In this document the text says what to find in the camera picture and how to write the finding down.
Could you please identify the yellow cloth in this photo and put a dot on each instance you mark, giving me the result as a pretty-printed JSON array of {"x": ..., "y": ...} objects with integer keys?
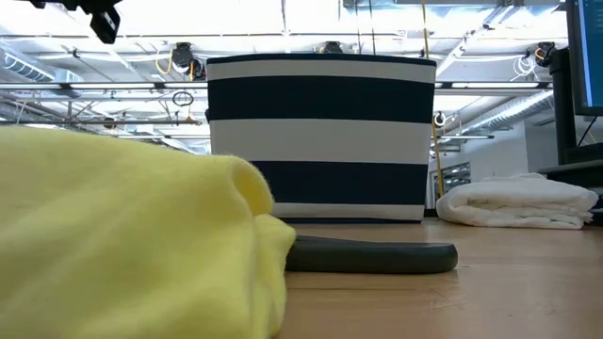
[{"x": 118, "y": 235}]

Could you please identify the white towel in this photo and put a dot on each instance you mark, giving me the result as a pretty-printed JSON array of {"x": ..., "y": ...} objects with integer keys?
[{"x": 513, "y": 202}]

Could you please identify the navy white striped fabric basket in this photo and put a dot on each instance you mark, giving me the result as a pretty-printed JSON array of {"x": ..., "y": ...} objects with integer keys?
[{"x": 320, "y": 99}]

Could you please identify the black monitor stand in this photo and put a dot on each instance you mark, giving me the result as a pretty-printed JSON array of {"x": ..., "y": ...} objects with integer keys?
[{"x": 563, "y": 117}]

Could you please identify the computer monitor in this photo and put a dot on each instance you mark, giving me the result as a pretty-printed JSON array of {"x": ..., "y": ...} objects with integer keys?
[{"x": 591, "y": 47}]

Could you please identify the grey desk cart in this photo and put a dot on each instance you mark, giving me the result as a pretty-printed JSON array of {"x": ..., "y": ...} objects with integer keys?
[{"x": 579, "y": 174}]

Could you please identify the silver ventilation duct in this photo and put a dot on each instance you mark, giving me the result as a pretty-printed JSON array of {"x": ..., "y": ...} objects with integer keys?
[{"x": 509, "y": 110}]

